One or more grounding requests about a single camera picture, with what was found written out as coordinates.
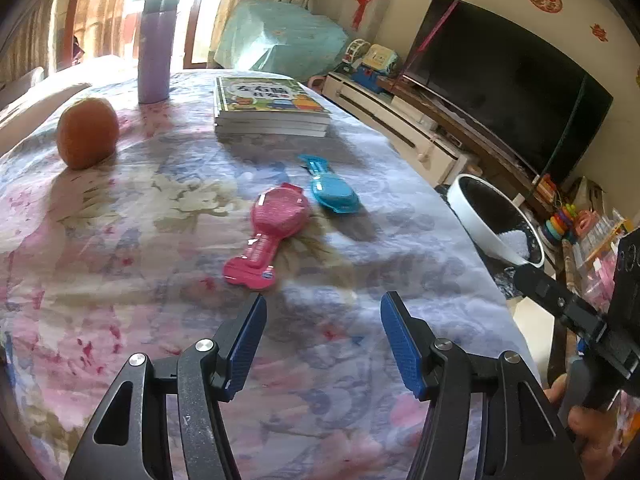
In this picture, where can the orange fruit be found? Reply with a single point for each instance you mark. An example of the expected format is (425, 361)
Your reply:
(87, 132)

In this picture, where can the pink spoon-shaped package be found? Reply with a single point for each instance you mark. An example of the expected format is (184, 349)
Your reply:
(275, 220)

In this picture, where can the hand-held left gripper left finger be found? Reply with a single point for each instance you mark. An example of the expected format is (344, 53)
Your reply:
(245, 347)

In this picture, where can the floral tablecloth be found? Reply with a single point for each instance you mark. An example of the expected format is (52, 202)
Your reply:
(150, 285)

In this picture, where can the white toy with wheel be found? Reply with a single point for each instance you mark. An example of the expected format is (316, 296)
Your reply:
(355, 50)

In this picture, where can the person's right hand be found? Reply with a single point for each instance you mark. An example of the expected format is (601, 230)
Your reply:
(595, 435)

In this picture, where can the teal cloth-covered furniture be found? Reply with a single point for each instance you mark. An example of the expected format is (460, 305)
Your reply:
(280, 35)

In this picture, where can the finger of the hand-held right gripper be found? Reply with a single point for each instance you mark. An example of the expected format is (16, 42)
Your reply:
(555, 295)

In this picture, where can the pink and orange toy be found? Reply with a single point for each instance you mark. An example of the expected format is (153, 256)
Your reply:
(586, 222)

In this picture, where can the clear plastic storage boxes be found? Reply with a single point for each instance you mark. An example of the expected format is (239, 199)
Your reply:
(600, 260)

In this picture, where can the white television cabinet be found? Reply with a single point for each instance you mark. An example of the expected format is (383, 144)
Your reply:
(400, 110)

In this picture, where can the small toy piano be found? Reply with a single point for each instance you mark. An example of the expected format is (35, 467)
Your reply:
(544, 189)

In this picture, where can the stack of children's books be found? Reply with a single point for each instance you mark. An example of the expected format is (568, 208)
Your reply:
(270, 105)

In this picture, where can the colourful toy cash register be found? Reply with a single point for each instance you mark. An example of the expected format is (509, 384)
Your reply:
(377, 62)

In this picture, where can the blue spoon-shaped package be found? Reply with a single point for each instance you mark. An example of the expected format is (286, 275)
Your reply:
(335, 192)

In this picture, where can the purple drinking bottle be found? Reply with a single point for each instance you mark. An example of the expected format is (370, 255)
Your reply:
(156, 50)

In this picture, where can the white bin with black bag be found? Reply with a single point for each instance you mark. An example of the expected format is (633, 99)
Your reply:
(480, 205)

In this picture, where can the small red wall decal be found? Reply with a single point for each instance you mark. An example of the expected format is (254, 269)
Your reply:
(598, 31)

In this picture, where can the pink kettlebell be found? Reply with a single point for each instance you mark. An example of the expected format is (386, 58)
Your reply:
(316, 83)

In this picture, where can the black flat-screen television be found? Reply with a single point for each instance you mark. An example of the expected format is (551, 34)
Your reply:
(500, 85)

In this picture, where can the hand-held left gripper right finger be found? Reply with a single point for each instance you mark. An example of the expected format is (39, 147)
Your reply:
(400, 342)

